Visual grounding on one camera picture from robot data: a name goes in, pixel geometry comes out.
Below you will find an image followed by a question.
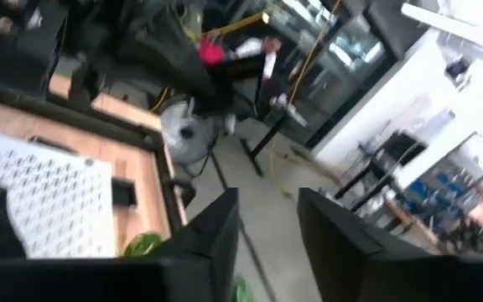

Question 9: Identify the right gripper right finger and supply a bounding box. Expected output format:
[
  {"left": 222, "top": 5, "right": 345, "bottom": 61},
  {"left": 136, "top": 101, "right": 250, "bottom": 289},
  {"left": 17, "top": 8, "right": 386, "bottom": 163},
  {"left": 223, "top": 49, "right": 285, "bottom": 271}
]
[{"left": 298, "top": 188, "right": 434, "bottom": 302}]

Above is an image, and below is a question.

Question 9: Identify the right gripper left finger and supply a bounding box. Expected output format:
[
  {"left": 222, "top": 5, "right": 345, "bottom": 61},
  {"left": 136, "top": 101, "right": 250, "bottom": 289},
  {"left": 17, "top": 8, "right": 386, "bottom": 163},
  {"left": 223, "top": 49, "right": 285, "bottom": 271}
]
[{"left": 153, "top": 187, "right": 240, "bottom": 302}]

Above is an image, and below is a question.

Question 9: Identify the green plant in white pot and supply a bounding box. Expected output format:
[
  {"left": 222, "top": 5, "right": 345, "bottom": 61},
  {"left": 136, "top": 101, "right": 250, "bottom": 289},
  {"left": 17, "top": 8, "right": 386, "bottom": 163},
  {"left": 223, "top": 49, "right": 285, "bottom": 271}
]
[{"left": 122, "top": 232, "right": 256, "bottom": 302}]

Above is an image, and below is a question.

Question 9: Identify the black floor fan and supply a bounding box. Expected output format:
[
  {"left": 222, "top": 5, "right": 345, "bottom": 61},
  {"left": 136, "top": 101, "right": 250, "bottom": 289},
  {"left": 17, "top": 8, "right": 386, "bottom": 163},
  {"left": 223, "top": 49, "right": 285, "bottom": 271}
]
[{"left": 159, "top": 95, "right": 221, "bottom": 167}]

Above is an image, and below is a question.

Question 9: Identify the black desk leg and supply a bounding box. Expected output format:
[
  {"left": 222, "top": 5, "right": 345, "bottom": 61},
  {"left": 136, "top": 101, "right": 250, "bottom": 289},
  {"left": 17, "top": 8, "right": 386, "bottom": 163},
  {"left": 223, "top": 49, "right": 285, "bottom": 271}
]
[{"left": 238, "top": 112, "right": 293, "bottom": 180}]

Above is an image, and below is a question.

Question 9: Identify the black computer monitor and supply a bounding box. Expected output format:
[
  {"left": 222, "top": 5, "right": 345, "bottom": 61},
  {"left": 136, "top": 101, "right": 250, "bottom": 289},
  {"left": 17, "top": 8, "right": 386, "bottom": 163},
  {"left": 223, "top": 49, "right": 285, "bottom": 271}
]
[{"left": 377, "top": 132, "right": 429, "bottom": 167}]

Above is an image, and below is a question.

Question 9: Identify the white perforated shelf riser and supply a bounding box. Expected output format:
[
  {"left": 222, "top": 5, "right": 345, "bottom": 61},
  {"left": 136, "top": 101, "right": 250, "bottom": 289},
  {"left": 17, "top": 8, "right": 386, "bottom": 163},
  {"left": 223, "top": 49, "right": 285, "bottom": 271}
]
[{"left": 0, "top": 127, "right": 117, "bottom": 260}]

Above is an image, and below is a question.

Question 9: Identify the person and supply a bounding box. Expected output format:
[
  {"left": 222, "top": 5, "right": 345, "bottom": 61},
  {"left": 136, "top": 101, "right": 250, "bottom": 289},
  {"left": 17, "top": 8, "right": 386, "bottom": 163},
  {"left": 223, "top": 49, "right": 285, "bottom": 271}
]
[{"left": 197, "top": 35, "right": 309, "bottom": 135}]

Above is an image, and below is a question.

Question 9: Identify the yellow metal bar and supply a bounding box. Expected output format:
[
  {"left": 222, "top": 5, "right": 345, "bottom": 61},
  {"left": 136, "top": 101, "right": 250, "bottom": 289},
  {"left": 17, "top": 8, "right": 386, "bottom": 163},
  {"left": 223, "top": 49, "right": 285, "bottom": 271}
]
[{"left": 201, "top": 12, "right": 270, "bottom": 37}]

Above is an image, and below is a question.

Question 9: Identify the black aluminium table frame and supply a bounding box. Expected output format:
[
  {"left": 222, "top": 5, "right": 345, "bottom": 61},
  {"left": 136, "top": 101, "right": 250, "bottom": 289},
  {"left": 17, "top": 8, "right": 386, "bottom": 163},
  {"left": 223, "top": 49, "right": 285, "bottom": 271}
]
[{"left": 0, "top": 62, "right": 196, "bottom": 236}]

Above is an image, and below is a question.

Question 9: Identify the yellow extension cord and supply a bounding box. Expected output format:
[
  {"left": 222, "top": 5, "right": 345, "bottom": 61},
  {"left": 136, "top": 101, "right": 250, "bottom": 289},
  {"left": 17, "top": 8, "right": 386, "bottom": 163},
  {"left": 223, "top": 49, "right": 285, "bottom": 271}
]
[{"left": 266, "top": 0, "right": 343, "bottom": 177}]

